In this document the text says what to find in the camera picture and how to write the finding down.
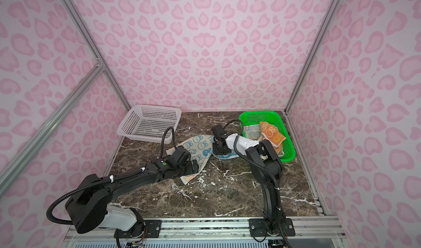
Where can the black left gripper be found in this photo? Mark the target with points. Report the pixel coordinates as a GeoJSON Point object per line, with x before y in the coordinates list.
{"type": "Point", "coordinates": [191, 169]}

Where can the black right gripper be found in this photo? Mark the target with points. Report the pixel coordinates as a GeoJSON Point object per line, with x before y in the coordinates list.
{"type": "Point", "coordinates": [215, 150]}

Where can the blue bunny pattern towel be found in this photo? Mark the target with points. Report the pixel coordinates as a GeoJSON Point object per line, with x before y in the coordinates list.
{"type": "Point", "coordinates": [201, 149]}

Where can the green plastic basket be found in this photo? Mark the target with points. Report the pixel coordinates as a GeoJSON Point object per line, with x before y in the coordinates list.
{"type": "Point", "coordinates": [255, 117]}

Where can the white plastic basket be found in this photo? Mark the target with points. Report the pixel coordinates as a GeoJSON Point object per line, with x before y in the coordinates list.
{"type": "Point", "coordinates": [148, 123]}

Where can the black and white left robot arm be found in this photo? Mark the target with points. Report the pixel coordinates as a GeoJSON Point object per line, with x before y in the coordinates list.
{"type": "Point", "coordinates": [91, 208]}

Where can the pale blue patterned towel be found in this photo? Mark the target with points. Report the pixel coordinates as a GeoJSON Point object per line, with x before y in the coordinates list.
{"type": "Point", "coordinates": [252, 132]}

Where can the orange bunny towel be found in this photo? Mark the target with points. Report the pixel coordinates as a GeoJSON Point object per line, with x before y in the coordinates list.
{"type": "Point", "coordinates": [272, 133]}

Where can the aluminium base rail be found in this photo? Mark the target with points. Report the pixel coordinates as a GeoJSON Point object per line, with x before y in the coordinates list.
{"type": "Point", "coordinates": [240, 232]}

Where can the aluminium diagonal frame bar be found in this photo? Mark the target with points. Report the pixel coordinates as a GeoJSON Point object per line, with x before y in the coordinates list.
{"type": "Point", "coordinates": [27, 152]}

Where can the aluminium frame corner post right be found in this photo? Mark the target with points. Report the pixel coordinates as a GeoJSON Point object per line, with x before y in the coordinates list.
{"type": "Point", "coordinates": [326, 22]}

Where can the aluminium frame corner post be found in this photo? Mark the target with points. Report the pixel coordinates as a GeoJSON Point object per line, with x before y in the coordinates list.
{"type": "Point", "coordinates": [326, 22]}
{"type": "Point", "coordinates": [86, 35]}

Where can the aluminium frame corner post left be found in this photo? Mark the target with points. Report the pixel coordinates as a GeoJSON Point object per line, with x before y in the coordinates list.
{"type": "Point", "coordinates": [86, 35]}

